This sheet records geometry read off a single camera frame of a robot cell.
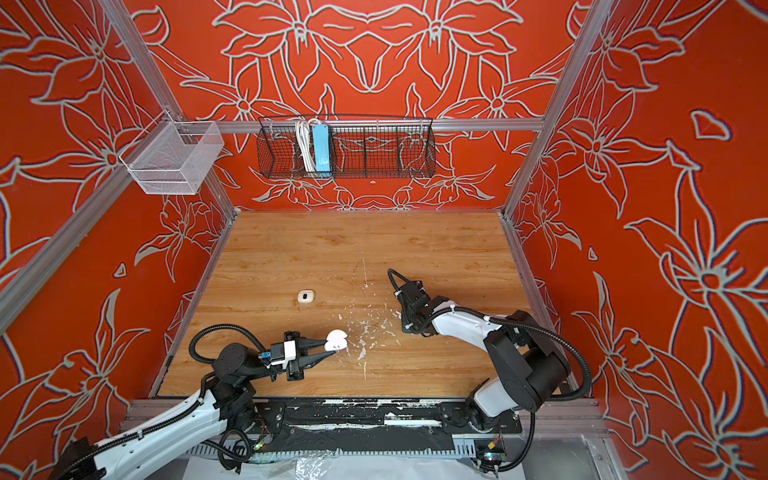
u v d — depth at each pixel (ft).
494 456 2.25
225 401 1.90
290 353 1.80
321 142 2.94
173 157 3.02
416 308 2.28
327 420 2.43
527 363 1.42
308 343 2.07
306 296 3.05
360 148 3.20
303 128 2.87
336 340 2.05
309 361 2.02
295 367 1.96
